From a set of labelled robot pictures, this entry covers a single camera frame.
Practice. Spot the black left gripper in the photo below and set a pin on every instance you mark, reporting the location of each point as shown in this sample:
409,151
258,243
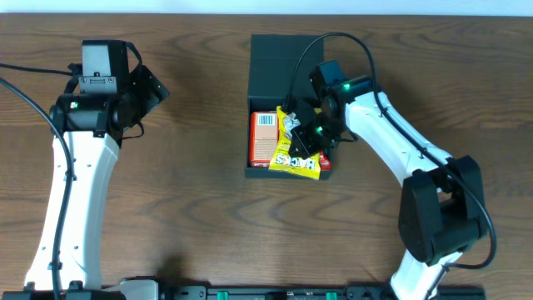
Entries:
151,89

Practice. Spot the black gift box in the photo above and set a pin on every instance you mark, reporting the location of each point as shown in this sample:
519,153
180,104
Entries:
272,62

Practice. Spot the yellow candy bag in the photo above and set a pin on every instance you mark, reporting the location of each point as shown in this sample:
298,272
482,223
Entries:
282,160

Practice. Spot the red orange barcode box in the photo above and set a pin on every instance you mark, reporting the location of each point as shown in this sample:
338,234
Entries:
263,138

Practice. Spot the red candy bag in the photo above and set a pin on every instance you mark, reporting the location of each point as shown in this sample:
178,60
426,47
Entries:
324,161

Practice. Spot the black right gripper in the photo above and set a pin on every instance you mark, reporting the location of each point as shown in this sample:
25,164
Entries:
308,136

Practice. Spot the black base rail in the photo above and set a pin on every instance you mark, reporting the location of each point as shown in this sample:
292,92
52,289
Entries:
325,293

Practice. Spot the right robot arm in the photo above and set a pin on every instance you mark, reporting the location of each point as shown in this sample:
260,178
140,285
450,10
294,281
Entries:
442,213

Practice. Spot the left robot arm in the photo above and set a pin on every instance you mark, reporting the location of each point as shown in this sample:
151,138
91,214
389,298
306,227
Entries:
103,98

